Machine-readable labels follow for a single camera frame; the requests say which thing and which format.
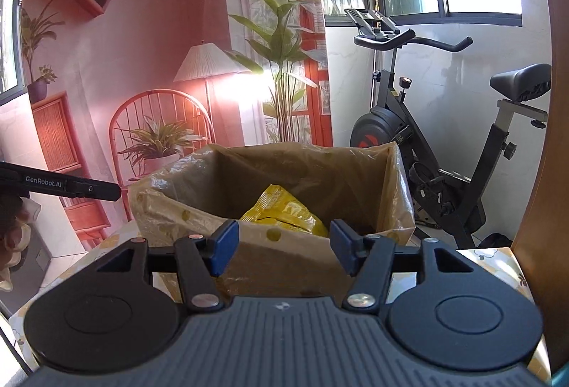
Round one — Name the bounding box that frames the wooden door panel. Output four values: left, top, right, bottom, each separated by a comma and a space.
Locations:
513, 0, 568, 373

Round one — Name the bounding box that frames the printed room backdrop poster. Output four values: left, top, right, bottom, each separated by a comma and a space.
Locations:
19, 0, 335, 250

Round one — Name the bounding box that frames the yellow chip bag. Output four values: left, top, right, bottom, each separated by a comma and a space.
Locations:
241, 185, 329, 238

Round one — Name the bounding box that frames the checkered floral tablecloth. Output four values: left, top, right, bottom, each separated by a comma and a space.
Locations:
8, 220, 552, 383

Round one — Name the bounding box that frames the cardboard box with plastic liner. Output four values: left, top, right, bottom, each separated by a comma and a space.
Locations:
128, 143, 415, 300

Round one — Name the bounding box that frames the black exercise bike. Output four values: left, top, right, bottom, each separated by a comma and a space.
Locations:
344, 7, 553, 249

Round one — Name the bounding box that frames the left hand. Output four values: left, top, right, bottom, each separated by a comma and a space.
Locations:
0, 194, 38, 292

